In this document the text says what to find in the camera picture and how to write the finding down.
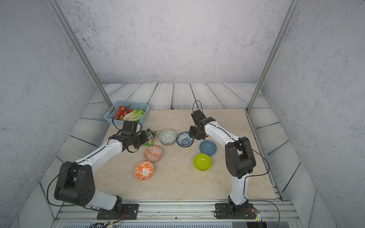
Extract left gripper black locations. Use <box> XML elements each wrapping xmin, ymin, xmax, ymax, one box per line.
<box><xmin>130</xmin><ymin>128</ymin><xmax>156</xmax><ymax>149</ymax></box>

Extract blue floral bowl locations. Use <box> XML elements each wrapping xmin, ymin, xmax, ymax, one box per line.
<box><xmin>176</xmin><ymin>132</ymin><xmax>194</xmax><ymax>147</ymax></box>

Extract plain blue shallow bowl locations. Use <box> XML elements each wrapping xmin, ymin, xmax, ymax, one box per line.
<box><xmin>199</xmin><ymin>140</ymin><xmax>217</xmax><ymax>156</ymax></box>

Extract red diamond pattern bowl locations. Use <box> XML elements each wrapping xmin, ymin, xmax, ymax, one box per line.
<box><xmin>144</xmin><ymin>145</ymin><xmax>163</xmax><ymax>163</ymax></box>

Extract green geometric pattern bowl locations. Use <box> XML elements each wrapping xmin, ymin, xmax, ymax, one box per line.
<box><xmin>159</xmin><ymin>129</ymin><xmax>177</xmax><ymax>145</ymax></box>

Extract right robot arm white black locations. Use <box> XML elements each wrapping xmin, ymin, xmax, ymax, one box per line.
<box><xmin>189</xmin><ymin>113</ymin><xmax>256</xmax><ymax>212</ymax></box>

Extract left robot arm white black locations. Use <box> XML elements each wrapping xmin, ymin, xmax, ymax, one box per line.
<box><xmin>54</xmin><ymin>121</ymin><xmax>155</xmax><ymax>211</ymax></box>

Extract green snack chip bag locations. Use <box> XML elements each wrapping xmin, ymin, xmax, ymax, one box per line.
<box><xmin>144</xmin><ymin>131</ymin><xmax>157</xmax><ymax>146</ymax></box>

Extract green lettuce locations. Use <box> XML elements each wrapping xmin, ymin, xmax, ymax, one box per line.
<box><xmin>123</xmin><ymin>109</ymin><xmax>144</xmax><ymax>122</ymax></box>

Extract lime green bowl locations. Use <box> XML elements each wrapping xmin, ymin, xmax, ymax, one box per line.
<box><xmin>193</xmin><ymin>154</ymin><xmax>213</xmax><ymax>172</ymax></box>

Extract orange floral bowl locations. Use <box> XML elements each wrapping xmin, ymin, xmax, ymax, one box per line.
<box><xmin>134</xmin><ymin>161</ymin><xmax>155</xmax><ymax>181</ymax></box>

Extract red strawberries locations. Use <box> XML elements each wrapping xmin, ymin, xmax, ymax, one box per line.
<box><xmin>114</xmin><ymin>106</ymin><xmax>133</xmax><ymax>120</ymax></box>

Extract light blue plastic basket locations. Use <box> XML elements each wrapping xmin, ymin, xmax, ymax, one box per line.
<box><xmin>104</xmin><ymin>100</ymin><xmax>150</xmax><ymax>126</ymax></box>

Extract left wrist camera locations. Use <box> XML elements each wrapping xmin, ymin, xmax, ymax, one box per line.
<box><xmin>146</xmin><ymin>129</ymin><xmax>156</xmax><ymax>142</ymax></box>

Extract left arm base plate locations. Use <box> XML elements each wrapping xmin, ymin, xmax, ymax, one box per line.
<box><xmin>97</xmin><ymin>203</ymin><xmax>140</xmax><ymax>220</ymax></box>

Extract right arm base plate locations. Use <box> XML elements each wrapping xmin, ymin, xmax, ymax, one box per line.
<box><xmin>214</xmin><ymin>203</ymin><xmax>257</xmax><ymax>220</ymax></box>

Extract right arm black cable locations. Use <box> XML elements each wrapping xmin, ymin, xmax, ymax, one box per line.
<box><xmin>192</xmin><ymin>100</ymin><xmax>281</xmax><ymax>228</ymax></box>

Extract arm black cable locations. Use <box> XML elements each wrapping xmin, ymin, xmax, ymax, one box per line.
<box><xmin>192</xmin><ymin>100</ymin><xmax>281</xmax><ymax>228</ymax></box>
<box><xmin>46</xmin><ymin>115</ymin><xmax>143</xmax><ymax>206</ymax></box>

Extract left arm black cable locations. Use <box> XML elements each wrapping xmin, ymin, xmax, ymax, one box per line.
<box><xmin>46</xmin><ymin>115</ymin><xmax>143</xmax><ymax>206</ymax></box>

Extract aluminium front rail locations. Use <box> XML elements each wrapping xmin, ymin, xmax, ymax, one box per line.
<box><xmin>52</xmin><ymin>200</ymin><xmax>302</xmax><ymax>228</ymax></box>

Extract right aluminium frame post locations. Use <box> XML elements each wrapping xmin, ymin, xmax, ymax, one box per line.
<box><xmin>246</xmin><ymin>0</ymin><xmax>300</xmax><ymax>113</ymax></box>

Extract aluminium frame post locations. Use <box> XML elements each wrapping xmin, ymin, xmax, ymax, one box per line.
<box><xmin>246</xmin><ymin>0</ymin><xmax>300</xmax><ymax>113</ymax></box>
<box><xmin>47</xmin><ymin>0</ymin><xmax>113</xmax><ymax>107</ymax></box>

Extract left aluminium frame post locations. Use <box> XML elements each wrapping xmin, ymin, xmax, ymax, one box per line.
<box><xmin>47</xmin><ymin>0</ymin><xmax>113</xmax><ymax>107</ymax></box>

